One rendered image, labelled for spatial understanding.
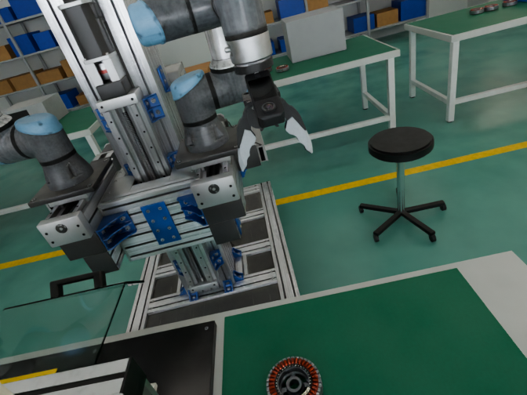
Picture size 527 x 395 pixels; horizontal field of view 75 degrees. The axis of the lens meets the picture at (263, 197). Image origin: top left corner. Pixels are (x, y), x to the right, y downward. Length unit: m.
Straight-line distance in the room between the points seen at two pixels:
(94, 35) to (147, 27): 0.54
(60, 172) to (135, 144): 0.26
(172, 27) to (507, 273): 0.92
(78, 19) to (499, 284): 1.32
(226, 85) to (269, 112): 0.56
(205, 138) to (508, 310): 0.92
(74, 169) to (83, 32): 0.43
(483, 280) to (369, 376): 0.37
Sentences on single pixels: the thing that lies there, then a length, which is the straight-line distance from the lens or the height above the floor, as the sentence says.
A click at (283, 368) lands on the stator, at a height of 0.78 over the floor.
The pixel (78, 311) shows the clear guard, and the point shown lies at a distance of 0.70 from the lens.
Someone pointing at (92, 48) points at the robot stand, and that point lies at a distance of 1.24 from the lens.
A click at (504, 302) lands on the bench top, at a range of 0.96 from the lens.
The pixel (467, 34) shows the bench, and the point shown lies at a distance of 3.35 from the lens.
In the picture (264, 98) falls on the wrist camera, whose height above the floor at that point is 1.30.
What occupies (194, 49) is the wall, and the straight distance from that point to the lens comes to 7.10.
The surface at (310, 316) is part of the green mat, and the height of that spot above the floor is 0.75.
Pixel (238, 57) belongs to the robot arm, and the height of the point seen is 1.36.
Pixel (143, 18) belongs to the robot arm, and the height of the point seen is 1.45.
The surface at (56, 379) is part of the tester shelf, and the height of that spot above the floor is 1.12.
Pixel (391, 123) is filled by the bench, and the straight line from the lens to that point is 3.32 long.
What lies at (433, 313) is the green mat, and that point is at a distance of 0.91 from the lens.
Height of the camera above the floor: 1.47
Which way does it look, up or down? 32 degrees down
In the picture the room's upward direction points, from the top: 16 degrees counter-clockwise
